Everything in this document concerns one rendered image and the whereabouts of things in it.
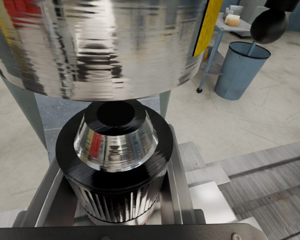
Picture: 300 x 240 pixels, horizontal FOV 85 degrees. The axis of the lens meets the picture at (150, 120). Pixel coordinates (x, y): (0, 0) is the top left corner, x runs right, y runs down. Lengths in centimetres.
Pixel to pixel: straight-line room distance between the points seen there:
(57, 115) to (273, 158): 59
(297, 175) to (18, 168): 172
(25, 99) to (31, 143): 133
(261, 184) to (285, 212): 6
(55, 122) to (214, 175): 40
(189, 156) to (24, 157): 157
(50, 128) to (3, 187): 123
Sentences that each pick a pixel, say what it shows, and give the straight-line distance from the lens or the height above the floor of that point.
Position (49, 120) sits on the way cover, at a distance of 49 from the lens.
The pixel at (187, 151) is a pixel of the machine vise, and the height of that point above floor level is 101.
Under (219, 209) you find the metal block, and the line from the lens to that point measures 26.
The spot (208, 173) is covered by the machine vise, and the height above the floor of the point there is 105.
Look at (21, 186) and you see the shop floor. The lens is 163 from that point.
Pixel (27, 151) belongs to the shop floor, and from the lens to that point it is 181.
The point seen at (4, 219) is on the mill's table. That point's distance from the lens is 44.
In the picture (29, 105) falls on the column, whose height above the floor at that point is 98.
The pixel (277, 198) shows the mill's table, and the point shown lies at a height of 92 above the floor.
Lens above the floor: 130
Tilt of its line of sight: 45 degrees down
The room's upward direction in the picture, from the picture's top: 7 degrees clockwise
